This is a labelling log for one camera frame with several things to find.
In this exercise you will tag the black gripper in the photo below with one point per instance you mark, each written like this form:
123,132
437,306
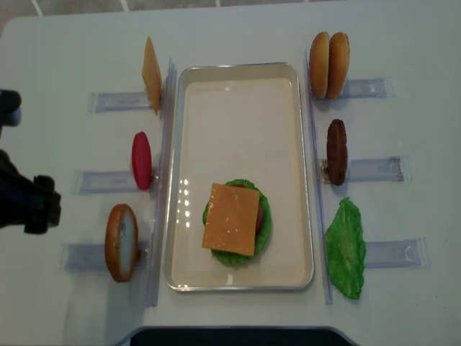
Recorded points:
35,203

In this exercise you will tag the cheese slice front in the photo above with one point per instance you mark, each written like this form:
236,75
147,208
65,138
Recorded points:
230,225

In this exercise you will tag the cheese slice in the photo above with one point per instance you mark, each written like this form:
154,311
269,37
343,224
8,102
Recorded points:
230,225
152,75

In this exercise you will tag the red tomato slice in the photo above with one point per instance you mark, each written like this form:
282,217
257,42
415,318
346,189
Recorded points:
142,161

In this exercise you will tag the cheese slice rear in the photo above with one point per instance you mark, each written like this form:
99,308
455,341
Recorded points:
152,75

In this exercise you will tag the lettuce leaf on tray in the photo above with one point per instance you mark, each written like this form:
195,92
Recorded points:
237,260

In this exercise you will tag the meat patty on tray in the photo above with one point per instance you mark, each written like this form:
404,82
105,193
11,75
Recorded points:
260,215

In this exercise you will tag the upright meat patty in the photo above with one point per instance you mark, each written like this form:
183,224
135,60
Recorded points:
337,154

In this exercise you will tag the upright lettuce leaf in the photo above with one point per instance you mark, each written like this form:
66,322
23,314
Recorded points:
346,250

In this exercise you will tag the left clear acrylic rack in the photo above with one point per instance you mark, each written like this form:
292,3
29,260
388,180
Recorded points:
90,257

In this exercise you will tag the clear acrylic rack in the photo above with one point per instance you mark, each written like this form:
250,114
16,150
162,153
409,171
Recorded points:
412,253
90,257

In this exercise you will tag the upright bun left side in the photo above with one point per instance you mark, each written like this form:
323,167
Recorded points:
121,243

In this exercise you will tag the white rectangular tray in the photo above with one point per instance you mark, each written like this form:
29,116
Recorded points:
239,123

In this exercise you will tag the bun half far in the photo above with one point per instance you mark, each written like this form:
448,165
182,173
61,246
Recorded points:
318,64

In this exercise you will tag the bun half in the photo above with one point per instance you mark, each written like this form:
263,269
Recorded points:
338,64
318,64

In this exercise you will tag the bun half near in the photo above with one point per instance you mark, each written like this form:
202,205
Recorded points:
338,64

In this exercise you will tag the right clear acrylic rack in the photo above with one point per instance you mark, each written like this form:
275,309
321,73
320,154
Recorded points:
412,253

